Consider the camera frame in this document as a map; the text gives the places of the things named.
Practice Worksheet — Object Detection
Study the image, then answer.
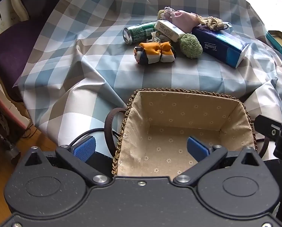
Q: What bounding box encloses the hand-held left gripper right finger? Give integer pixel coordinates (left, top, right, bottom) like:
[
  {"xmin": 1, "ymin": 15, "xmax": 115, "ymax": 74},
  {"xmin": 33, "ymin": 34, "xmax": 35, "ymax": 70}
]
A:
[{"xmin": 173, "ymin": 136, "xmax": 264, "ymax": 186}]

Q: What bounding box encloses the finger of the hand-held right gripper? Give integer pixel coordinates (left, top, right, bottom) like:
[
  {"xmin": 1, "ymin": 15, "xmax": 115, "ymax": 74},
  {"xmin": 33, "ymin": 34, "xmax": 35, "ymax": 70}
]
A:
[{"xmin": 254, "ymin": 115, "xmax": 282, "ymax": 136}]

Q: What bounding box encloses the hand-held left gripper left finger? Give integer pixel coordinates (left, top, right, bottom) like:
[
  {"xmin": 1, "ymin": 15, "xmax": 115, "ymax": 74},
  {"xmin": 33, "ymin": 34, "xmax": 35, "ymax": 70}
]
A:
[{"xmin": 25, "ymin": 136, "xmax": 111, "ymax": 186}]

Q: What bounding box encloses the woven basket with fabric lining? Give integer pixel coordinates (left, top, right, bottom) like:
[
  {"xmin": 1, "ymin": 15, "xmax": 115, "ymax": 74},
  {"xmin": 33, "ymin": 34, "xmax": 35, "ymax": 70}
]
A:
[{"xmin": 104, "ymin": 89, "xmax": 274, "ymax": 177}]

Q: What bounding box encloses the green crochet ball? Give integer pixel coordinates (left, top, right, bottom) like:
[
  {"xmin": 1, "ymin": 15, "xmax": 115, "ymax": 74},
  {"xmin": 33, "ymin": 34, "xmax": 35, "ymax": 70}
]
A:
[{"xmin": 179, "ymin": 33, "xmax": 204, "ymax": 59}]

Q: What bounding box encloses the orange white cloth bundle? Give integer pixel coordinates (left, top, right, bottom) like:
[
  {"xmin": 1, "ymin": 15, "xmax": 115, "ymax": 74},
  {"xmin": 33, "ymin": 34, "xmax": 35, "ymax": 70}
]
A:
[{"xmin": 134, "ymin": 41, "xmax": 177, "ymax": 65}]

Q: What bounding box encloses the beige crochet net bag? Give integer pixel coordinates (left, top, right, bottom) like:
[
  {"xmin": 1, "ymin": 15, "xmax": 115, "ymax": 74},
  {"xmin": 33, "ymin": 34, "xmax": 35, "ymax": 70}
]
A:
[{"xmin": 195, "ymin": 15, "xmax": 233, "ymax": 32}]

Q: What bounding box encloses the pink pouch with white ribbon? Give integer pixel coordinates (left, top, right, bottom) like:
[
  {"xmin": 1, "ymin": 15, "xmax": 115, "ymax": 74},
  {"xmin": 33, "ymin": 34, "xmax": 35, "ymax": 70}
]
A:
[{"xmin": 158, "ymin": 7, "xmax": 201, "ymax": 32}]

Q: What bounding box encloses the dark metal object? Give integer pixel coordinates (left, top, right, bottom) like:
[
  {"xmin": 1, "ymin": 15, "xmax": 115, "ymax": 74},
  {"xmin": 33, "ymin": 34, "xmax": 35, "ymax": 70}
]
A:
[{"xmin": 0, "ymin": 128, "xmax": 21, "ymax": 165}]

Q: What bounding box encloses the teal tin tray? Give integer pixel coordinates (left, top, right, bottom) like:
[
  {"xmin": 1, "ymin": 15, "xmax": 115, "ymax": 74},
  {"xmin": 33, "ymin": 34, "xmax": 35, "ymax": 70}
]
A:
[{"xmin": 266, "ymin": 30, "xmax": 282, "ymax": 67}]

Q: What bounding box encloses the blue beige checked tablecloth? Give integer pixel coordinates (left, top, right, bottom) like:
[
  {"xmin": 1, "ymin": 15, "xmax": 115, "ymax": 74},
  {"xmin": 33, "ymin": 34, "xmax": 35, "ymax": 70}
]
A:
[{"xmin": 12, "ymin": 0, "xmax": 282, "ymax": 152}]

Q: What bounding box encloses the red pole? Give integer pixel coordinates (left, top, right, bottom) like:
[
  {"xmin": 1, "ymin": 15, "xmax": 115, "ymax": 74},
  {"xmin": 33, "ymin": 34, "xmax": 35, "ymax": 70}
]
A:
[{"xmin": 0, "ymin": 85, "xmax": 30, "ymax": 128}]

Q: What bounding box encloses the blue tissue pack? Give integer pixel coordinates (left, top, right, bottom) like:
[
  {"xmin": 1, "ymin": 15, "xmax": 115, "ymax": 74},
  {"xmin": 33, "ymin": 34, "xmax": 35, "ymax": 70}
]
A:
[{"xmin": 191, "ymin": 26, "xmax": 249, "ymax": 69}]

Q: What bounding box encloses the purple upholstered chair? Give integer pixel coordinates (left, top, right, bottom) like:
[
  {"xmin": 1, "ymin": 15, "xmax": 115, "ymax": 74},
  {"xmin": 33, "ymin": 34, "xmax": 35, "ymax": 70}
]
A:
[{"xmin": 0, "ymin": 0, "xmax": 68, "ymax": 101}]

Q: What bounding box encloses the small white packet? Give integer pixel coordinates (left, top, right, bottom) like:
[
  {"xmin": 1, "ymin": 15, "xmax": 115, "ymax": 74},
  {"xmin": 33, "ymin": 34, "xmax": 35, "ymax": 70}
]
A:
[{"xmin": 154, "ymin": 19, "xmax": 186, "ymax": 42}]

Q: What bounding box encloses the green drink can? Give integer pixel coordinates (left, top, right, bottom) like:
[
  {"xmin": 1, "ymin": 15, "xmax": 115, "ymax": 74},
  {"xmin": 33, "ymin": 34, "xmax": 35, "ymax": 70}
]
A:
[{"xmin": 123, "ymin": 21, "xmax": 159, "ymax": 45}]

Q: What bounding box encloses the black cable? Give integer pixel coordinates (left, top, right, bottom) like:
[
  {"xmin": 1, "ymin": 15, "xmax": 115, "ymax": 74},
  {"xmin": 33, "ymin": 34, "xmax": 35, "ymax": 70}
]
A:
[{"xmin": 69, "ymin": 128, "xmax": 120, "ymax": 147}]

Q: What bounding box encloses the floral drawstring sachet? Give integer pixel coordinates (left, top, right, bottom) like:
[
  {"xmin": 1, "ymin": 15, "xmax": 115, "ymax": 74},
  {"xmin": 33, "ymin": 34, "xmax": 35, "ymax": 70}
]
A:
[{"xmin": 151, "ymin": 30, "xmax": 172, "ymax": 43}]

